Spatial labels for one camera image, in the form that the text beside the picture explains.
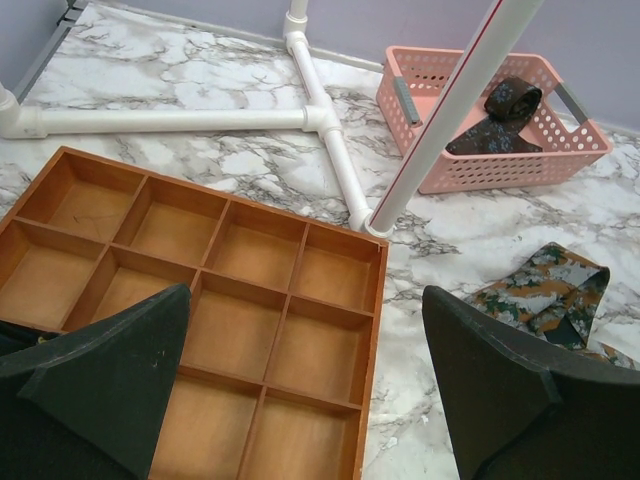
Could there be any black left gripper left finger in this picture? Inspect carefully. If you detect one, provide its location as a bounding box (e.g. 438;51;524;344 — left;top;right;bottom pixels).
1;284;191;479

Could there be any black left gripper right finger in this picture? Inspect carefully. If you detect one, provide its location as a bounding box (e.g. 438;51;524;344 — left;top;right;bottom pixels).
422;286;639;479

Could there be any brown grey floral tie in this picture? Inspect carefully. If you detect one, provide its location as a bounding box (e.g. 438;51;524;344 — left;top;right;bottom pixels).
465;242;639;371

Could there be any wooden compartment tray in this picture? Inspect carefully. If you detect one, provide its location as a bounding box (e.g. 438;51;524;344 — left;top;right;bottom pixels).
1;147;388;479

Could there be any pink perforated plastic basket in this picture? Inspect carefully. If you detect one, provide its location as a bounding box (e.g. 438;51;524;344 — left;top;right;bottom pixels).
376;46;612;194

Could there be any dark blue-flowered tie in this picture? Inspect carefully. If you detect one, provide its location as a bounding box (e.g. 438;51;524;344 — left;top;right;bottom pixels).
445;76;542;155

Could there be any white PVC pipe frame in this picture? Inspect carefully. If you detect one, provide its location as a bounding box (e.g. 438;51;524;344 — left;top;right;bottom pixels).
1;0;541;237

